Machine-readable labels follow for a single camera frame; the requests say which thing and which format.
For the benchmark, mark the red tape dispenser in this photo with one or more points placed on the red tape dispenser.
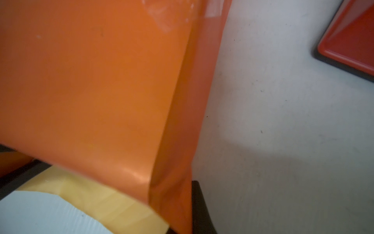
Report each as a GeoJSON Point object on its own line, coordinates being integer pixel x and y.
{"type": "Point", "coordinates": [348, 41]}

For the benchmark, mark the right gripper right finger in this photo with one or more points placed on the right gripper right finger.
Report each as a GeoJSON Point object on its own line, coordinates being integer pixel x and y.
{"type": "Point", "coordinates": [201, 213]}

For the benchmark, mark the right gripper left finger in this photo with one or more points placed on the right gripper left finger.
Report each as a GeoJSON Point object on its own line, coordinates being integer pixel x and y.
{"type": "Point", "coordinates": [17, 169]}

